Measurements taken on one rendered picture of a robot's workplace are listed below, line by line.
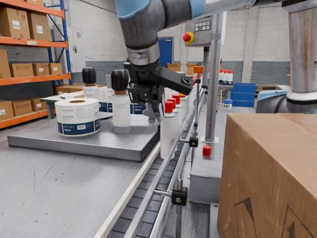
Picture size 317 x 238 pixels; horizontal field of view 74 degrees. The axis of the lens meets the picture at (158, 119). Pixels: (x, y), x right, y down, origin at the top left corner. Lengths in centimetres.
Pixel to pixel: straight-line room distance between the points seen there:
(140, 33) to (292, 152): 34
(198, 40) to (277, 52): 770
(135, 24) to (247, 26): 820
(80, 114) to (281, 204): 89
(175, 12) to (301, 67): 44
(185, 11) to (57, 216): 58
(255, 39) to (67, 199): 834
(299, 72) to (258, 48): 788
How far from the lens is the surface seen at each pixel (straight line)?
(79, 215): 64
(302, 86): 79
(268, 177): 27
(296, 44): 76
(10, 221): 69
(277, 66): 871
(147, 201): 43
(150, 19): 46
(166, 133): 71
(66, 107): 102
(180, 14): 50
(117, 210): 49
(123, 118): 101
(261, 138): 31
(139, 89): 54
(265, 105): 89
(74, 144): 97
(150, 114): 61
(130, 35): 47
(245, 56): 857
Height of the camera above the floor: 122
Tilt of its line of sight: 16 degrees down
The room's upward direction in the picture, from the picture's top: straight up
